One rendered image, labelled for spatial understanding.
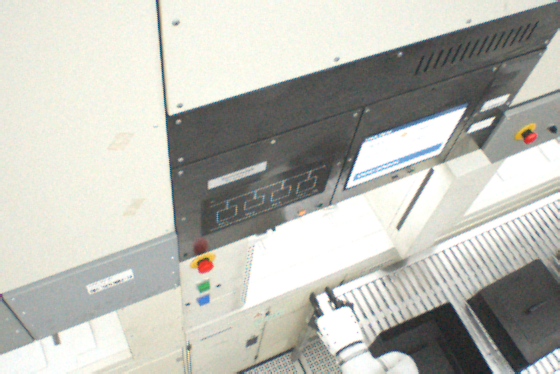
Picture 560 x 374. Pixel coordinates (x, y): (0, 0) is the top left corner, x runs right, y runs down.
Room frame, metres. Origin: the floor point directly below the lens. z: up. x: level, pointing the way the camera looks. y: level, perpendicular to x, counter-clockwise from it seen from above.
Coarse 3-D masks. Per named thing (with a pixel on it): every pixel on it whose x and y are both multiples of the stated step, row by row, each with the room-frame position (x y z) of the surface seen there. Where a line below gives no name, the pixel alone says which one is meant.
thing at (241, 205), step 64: (192, 0) 0.59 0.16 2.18; (256, 0) 0.64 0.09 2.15; (320, 0) 0.70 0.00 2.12; (384, 0) 0.77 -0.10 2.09; (448, 0) 0.85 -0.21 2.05; (512, 0) 0.96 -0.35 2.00; (192, 64) 0.59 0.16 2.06; (256, 64) 0.65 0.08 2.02; (320, 64) 0.72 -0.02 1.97; (256, 192) 0.67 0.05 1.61; (320, 192) 0.77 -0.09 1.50; (256, 320) 0.71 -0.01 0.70
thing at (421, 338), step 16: (448, 304) 0.81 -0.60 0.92; (416, 320) 0.75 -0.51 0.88; (432, 320) 0.81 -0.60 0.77; (448, 320) 0.78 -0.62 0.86; (384, 336) 0.69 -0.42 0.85; (400, 336) 0.73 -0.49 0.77; (416, 336) 0.74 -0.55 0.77; (432, 336) 0.75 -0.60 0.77; (448, 336) 0.75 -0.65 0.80; (464, 336) 0.73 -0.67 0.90; (384, 352) 0.62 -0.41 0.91; (416, 352) 0.69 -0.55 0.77; (432, 352) 0.70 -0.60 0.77; (448, 352) 0.70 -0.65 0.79; (464, 352) 0.69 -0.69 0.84; (480, 352) 0.67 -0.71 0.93; (432, 368) 0.64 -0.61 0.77; (448, 368) 0.66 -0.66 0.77; (464, 368) 0.66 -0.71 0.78; (480, 368) 0.64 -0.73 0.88
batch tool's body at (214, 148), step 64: (384, 64) 0.80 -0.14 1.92; (448, 64) 0.90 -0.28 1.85; (512, 64) 1.02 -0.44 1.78; (192, 128) 0.59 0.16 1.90; (256, 128) 0.66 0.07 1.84; (320, 128) 0.74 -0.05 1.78; (384, 128) 0.84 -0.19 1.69; (192, 192) 0.58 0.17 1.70; (384, 192) 1.12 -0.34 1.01; (448, 192) 0.97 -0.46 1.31; (192, 256) 0.58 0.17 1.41; (256, 256) 0.86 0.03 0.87; (320, 256) 0.91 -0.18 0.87; (384, 256) 0.99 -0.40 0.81; (192, 320) 0.58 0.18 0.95
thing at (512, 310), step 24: (528, 264) 1.05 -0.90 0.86; (504, 288) 0.94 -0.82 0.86; (528, 288) 0.96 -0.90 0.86; (552, 288) 0.98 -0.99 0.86; (480, 312) 0.86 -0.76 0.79; (504, 312) 0.85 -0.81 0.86; (528, 312) 0.86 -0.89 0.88; (552, 312) 0.89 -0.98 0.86; (504, 336) 0.78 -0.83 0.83; (528, 336) 0.78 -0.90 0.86; (552, 336) 0.80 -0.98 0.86; (528, 360) 0.70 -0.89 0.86
